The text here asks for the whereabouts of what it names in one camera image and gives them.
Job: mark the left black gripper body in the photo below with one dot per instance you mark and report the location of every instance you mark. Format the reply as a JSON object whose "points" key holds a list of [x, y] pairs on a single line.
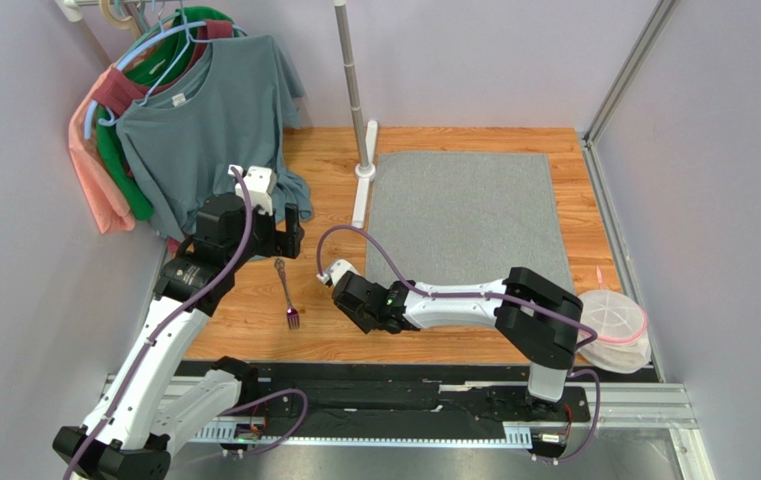
{"points": [[267, 241]]}

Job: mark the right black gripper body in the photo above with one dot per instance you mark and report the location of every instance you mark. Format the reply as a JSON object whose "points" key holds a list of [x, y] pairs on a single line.
{"points": [[347, 292]]}

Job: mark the purple metal fork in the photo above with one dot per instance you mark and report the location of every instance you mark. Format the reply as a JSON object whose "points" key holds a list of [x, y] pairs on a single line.
{"points": [[292, 314]]}

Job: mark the grey cloth napkin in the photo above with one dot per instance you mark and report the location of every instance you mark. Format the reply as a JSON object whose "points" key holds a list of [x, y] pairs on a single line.
{"points": [[453, 218]]}

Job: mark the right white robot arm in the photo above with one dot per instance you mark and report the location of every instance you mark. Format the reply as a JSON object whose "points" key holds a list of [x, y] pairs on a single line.
{"points": [[539, 318]]}

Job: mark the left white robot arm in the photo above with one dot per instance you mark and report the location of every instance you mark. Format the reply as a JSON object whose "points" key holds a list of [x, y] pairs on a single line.
{"points": [[129, 434]]}

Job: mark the grey-blue t-shirt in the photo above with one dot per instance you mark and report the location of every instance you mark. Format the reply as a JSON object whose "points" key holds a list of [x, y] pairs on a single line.
{"points": [[231, 108]]}

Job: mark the white clothes rack stand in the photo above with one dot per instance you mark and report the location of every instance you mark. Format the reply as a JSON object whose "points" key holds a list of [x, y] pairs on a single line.
{"points": [[366, 132]]}

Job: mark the pink t-shirt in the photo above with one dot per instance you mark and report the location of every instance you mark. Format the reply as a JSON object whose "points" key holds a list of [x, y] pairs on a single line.
{"points": [[109, 208]]}

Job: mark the maroon t-shirt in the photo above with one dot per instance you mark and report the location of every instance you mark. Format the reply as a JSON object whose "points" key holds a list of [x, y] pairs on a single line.
{"points": [[173, 57]]}

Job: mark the green t-shirt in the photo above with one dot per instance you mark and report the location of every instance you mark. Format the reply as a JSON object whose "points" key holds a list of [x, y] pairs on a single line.
{"points": [[107, 141]]}

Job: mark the white mesh laundry basket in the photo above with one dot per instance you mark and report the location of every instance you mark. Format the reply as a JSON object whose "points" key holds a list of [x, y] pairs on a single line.
{"points": [[623, 344]]}

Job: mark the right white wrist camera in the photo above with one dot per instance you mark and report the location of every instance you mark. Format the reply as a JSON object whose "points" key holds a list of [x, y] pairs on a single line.
{"points": [[331, 275]]}

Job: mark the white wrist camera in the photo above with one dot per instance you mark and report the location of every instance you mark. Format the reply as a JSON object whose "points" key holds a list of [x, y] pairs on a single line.
{"points": [[255, 187], [331, 275]]}

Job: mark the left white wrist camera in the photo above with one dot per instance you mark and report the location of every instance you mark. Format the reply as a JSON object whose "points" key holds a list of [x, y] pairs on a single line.
{"points": [[255, 187]]}

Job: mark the aluminium frame post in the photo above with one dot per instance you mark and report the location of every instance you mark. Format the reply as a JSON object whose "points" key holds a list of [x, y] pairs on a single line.
{"points": [[642, 47]]}

